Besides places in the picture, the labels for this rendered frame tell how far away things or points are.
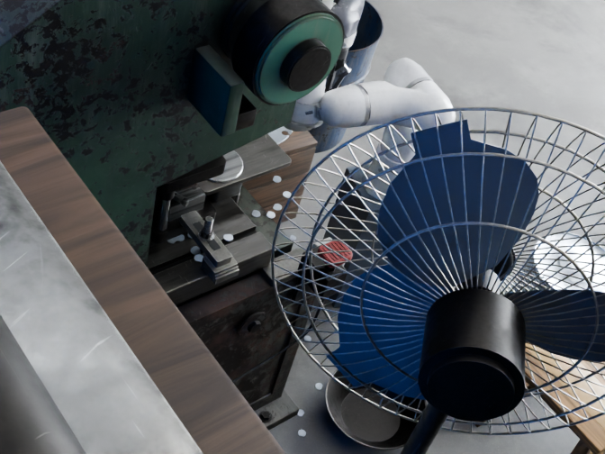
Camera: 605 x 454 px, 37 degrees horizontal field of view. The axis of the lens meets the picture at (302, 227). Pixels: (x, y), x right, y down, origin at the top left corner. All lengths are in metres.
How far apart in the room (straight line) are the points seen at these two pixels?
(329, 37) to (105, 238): 1.20
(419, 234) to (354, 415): 1.57
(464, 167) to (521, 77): 3.03
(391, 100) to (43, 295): 2.11
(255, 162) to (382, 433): 0.95
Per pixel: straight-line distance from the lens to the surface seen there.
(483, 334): 1.13
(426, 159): 1.13
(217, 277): 1.95
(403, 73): 2.45
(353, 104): 2.29
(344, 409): 2.69
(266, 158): 2.14
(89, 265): 0.34
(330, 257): 1.99
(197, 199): 2.02
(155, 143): 1.62
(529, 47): 4.41
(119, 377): 0.25
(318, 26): 1.48
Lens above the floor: 2.20
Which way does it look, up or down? 45 degrees down
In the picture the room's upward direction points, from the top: 17 degrees clockwise
